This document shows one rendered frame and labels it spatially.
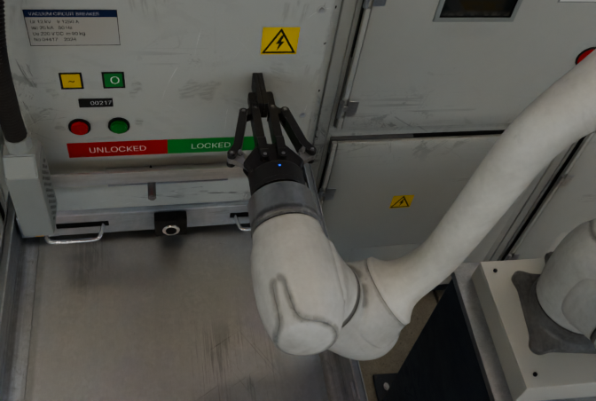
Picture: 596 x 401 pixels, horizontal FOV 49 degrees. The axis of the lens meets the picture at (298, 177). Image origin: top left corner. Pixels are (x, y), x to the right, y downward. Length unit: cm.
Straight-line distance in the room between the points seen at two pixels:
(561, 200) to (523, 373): 86
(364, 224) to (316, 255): 110
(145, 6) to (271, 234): 36
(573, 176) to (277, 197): 131
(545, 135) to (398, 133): 90
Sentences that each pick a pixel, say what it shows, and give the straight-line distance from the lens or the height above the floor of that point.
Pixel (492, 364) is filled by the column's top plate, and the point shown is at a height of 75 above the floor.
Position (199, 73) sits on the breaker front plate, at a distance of 101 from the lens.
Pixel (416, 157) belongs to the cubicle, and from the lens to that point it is 168.
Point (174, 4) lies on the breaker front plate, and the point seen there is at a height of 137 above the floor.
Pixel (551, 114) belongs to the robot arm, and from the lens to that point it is 75.
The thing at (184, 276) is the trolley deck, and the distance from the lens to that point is 124.
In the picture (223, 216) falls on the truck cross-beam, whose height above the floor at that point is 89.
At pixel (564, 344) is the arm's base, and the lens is 136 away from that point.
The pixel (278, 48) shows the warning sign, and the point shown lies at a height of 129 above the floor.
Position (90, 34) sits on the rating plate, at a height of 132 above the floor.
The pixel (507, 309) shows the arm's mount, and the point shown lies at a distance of 138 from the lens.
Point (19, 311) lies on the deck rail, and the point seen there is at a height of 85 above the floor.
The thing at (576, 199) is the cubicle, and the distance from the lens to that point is 211.
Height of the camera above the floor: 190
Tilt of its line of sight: 49 degrees down
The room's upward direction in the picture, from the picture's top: 11 degrees clockwise
